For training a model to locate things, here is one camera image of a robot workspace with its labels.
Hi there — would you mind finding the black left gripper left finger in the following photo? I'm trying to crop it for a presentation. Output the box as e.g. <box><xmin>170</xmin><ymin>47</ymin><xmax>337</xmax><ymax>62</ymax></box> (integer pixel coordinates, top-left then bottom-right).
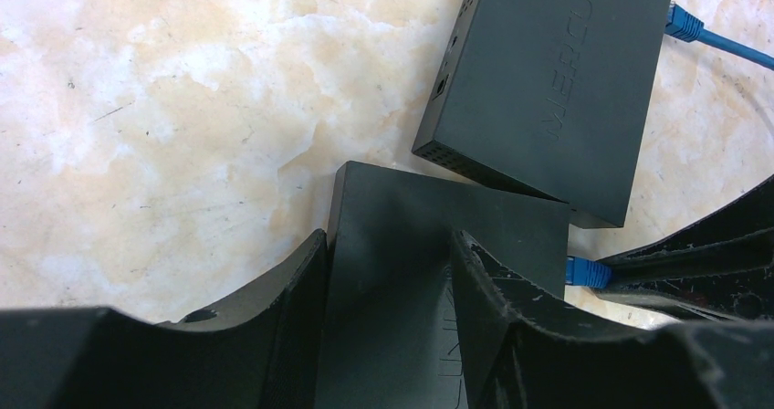
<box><xmin>1</xmin><ymin>230</ymin><xmax>327</xmax><ymax>408</ymax></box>

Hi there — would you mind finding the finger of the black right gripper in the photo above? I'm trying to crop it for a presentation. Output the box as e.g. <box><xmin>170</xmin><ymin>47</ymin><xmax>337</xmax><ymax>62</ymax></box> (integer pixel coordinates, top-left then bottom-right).
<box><xmin>593</xmin><ymin>282</ymin><xmax>773</xmax><ymax>321</ymax></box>
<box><xmin>601</xmin><ymin>177</ymin><xmax>773</xmax><ymax>284</ymax></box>

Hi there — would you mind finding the black mat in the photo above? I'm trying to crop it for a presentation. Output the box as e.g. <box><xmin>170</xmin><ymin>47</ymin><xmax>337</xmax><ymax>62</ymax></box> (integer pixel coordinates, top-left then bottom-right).
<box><xmin>315</xmin><ymin>161</ymin><xmax>570</xmax><ymax>408</ymax></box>

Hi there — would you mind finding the blue ethernet cable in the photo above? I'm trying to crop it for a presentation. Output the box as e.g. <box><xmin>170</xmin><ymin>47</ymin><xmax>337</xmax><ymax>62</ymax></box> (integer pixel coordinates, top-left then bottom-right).
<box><xmin>564</xmin><ymin>2</ymin><xmax>774</xmax><ymax>290</ymax></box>

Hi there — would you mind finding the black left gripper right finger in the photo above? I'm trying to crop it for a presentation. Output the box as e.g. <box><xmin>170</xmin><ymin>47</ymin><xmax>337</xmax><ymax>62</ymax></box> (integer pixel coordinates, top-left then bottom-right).
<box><xmin>451</xmin><ymin>231</ymin><xmax>773</xmax><ymax>408</ymax></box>

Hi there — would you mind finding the black network switch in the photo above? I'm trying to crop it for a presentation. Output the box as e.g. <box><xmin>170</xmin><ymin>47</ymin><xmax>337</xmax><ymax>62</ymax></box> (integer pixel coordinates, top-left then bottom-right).
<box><xmin>412</xmin><ymin>0</ymin><xmax>670</xmax><ymax>229</ymax></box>

